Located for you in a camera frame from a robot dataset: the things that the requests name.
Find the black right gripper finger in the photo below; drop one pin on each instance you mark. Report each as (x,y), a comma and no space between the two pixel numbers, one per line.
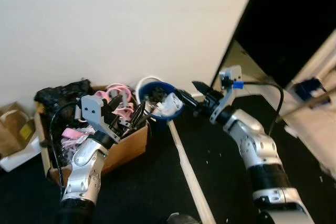
(188,99)
(201,88)

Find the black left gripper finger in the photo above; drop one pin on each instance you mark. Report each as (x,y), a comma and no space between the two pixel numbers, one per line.
(114,106)
(140,116)

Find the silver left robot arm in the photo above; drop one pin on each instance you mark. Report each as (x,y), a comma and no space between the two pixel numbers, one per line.
(84,169)

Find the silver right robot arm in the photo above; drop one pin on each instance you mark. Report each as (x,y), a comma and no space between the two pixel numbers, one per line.
(257,145)

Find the white crumpled trash piece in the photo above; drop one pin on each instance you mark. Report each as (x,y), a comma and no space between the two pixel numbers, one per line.
(169,106)

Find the brown cardboard rubbish box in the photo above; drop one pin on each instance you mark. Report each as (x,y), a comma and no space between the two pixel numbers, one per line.
(126,149)

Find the black plastic trash bag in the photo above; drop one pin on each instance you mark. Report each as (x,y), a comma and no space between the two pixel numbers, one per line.
(60,95)

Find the pink plastic wrapper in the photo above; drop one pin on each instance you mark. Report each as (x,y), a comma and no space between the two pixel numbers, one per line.
(72,135)

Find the long light wooden strip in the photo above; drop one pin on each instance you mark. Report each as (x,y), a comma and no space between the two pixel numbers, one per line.
(191,182)

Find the brown wooden stick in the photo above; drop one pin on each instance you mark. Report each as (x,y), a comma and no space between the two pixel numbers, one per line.
(304,106)

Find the dark blue plastic object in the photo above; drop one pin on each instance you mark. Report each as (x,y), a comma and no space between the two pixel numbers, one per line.
(307,88)

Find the brown paper bag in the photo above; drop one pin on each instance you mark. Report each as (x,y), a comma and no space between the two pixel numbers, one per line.
(13,129)

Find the dark robot foot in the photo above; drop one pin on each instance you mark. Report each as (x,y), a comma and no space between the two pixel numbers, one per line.
(181,219)

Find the white flat board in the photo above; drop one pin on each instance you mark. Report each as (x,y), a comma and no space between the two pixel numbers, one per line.
(16,162)

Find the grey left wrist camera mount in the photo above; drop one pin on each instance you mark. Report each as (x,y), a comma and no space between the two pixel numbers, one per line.
(92,108)

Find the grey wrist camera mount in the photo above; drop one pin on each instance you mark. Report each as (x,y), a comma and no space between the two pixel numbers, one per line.
(230,77)
(92,108)

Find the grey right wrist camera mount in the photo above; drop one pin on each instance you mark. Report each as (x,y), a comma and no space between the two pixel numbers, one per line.
(230,77)

